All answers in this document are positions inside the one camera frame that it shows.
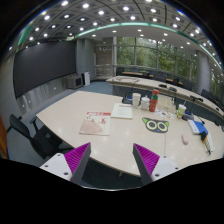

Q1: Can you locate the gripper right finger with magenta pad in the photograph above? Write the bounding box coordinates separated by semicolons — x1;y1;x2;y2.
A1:
133;143;179;185

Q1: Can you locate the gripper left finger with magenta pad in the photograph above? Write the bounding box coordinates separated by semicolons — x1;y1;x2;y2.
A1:
41;143;91;185

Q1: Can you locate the black cat face mouse pad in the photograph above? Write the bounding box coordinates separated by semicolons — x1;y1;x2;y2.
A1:
142;117;169;133

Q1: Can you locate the pink computer mouse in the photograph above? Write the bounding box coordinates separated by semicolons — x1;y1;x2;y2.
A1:
181;134;189;145

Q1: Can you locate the black office chair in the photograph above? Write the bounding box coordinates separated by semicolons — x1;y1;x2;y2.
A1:
9;114;71;159

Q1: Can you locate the red and white magazine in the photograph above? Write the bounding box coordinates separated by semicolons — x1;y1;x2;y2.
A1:
79;112;111;136

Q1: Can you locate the colourful sticker sheet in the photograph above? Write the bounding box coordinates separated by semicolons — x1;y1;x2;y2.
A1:
155;109;176;120

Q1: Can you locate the blue notebook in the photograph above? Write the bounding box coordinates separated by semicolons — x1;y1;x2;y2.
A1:
188;120;208;135

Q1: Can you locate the white booklet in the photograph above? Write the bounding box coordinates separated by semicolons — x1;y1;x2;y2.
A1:
111;103;132;119

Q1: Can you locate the green and white drink cup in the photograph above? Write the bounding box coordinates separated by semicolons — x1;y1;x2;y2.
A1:
177;104;186;119

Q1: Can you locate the white paper cup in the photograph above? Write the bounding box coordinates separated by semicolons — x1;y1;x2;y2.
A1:
132;93;141;108

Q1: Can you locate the red water bottle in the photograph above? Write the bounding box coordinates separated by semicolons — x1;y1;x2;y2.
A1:
149;89;159;112

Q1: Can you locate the grey cabinet with screen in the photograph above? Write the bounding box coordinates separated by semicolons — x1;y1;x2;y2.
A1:
67;76;83;90

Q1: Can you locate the long curved conference table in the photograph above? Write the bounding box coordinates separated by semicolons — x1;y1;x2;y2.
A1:
107;76;224;119

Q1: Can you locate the white floor unit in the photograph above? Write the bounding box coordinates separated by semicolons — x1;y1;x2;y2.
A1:
81;72;90;86

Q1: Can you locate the large dark wall screen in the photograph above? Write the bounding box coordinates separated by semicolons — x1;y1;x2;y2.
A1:
13;41;76;98

